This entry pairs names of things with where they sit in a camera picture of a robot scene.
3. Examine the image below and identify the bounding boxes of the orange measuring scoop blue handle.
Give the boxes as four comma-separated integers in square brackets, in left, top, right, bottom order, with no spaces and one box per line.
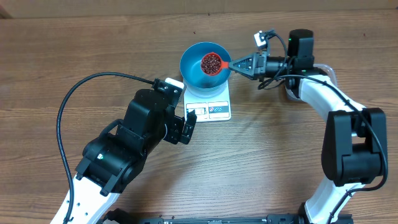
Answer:
[200,52,229,76]

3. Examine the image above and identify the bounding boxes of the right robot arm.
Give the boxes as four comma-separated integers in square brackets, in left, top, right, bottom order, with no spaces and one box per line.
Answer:
[228,29,388,223]

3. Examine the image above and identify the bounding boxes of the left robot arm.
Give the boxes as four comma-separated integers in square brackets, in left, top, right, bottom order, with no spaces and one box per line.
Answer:
[52,87,197,223]

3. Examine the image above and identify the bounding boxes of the white kitchen scale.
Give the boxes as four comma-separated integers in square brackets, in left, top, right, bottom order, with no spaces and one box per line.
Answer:
[183,80,232,123]

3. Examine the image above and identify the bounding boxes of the red beans in scoop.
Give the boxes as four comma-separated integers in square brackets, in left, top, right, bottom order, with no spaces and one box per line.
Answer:
[201,54,221,75]

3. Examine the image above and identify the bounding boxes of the blue bowl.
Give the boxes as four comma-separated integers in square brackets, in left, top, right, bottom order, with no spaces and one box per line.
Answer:
[180,42,231,91]

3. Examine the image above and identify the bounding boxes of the clear plastic container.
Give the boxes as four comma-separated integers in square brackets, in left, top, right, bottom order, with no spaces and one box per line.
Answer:
[285,63,338,101]

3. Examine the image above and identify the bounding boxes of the right black cable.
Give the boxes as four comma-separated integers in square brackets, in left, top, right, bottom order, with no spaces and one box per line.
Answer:
[257,30,389,224]

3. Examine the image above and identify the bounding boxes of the black cable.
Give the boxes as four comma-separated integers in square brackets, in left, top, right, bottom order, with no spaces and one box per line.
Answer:
[257,30,389,224]
[55,72,155,224]

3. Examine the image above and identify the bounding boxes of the left black cable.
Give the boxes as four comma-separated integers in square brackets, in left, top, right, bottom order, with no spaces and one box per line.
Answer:
[55,72,155,224]

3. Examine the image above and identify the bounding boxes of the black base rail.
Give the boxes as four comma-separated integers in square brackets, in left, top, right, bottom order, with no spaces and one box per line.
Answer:
[99,208,354,224]

